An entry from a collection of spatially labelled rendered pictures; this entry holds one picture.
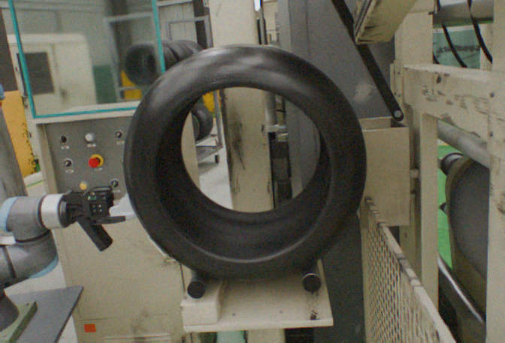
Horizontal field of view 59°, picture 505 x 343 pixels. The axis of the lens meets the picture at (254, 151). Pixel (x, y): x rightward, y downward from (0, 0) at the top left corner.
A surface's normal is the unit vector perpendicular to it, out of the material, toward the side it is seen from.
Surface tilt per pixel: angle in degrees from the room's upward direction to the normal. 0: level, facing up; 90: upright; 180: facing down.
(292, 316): 0
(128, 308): 89
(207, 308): 90
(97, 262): 90
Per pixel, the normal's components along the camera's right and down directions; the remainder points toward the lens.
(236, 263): -0.07, 0.40
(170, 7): -0.40, 0.25
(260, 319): -0.10, -0.97
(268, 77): 0.00, 0.05
